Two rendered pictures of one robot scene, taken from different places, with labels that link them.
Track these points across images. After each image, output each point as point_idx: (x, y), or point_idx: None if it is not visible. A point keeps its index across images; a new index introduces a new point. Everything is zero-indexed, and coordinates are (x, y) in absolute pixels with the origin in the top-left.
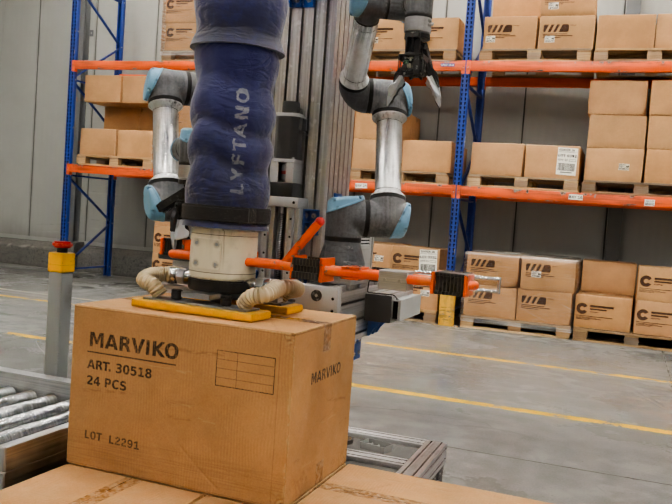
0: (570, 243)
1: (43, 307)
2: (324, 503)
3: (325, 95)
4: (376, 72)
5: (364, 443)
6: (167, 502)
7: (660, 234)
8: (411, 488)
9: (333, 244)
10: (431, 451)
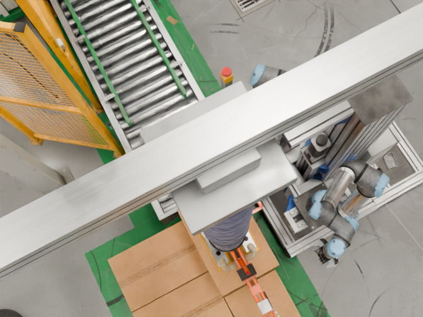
0: None
1: None
2: (240, 298)
3: (342, 150)
4: None
5: (383, 157)
6: (195, 270)
7: None
8: (277, 303)
9: (310, 207)
10: (412, 183)
